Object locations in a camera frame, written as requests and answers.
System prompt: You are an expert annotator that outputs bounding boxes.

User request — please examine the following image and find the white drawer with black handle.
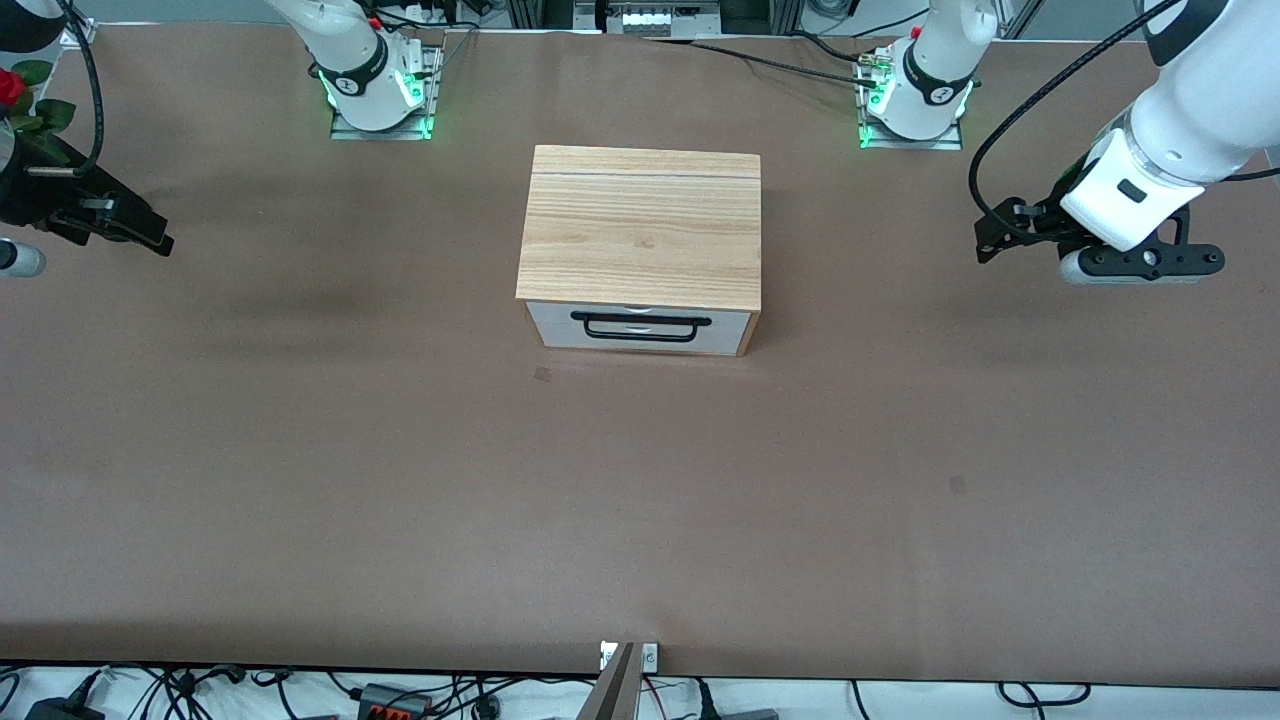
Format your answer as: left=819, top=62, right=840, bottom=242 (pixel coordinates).
left=526, top=299, right=754, bottom=356

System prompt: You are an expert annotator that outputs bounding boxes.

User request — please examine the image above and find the light wooden drawer cabinet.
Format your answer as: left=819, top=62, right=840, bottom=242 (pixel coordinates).
left=515, top=146, right=764, bottom=358

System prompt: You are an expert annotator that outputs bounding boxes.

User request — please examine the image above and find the black cylindrical vase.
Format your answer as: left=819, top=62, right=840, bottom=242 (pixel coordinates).
left=0, top=140, right=154, bottom=241

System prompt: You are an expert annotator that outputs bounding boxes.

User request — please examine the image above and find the red rose with leaves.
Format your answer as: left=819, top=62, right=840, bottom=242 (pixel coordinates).
left=0, top=60, right=78, bottom=167

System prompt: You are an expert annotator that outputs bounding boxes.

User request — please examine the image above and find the silver connector strip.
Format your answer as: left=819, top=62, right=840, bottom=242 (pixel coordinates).
left=597, top=0, right=723, bottom=37

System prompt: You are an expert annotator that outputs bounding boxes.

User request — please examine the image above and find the black power adapter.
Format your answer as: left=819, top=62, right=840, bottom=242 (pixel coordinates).
left=24, top=690, right=107, bottom=720

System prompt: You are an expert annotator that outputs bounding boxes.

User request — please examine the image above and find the black box with red connectors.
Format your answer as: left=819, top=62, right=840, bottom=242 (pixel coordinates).
left=357, top=682, right=434, bottom=720

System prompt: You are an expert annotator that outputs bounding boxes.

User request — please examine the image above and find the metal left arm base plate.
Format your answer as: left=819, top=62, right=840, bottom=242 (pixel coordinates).
left=857, top=45, right=966, bottom=152

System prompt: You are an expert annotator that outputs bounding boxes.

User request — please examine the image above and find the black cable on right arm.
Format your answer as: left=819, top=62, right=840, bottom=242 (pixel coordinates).
left=55, top=0, right=107, bottom=183

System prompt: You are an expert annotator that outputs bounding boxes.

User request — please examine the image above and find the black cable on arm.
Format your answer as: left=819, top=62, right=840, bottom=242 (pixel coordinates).
left=967, top=0, right=1280, bottom=239
left=55, top=0, right=107, bottom=183

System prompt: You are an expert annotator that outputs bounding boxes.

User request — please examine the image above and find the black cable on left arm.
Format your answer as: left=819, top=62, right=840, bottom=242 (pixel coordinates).
left=967, top=0, right=1280, bottom=239

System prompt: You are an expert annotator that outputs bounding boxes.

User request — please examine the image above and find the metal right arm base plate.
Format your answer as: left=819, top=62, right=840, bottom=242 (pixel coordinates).
left=329, top=28, right=444, bottom=141

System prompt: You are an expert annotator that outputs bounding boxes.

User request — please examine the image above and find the black cable across table edge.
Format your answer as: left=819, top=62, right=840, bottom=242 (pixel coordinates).
left=645, top=33, right=886, bottom=89

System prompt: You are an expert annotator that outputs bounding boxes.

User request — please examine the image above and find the black looped floor cable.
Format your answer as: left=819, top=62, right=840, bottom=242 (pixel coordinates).
left=997, top=681, right=1092, bottom=709

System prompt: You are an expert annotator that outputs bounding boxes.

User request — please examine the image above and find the small metal bracket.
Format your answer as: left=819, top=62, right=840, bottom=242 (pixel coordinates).
left=599, top=641, right=660, bottom=673

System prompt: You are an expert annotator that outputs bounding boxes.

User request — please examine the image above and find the wooden post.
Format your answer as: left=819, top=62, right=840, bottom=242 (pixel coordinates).
left=577, top=641, right=642, bottom=720

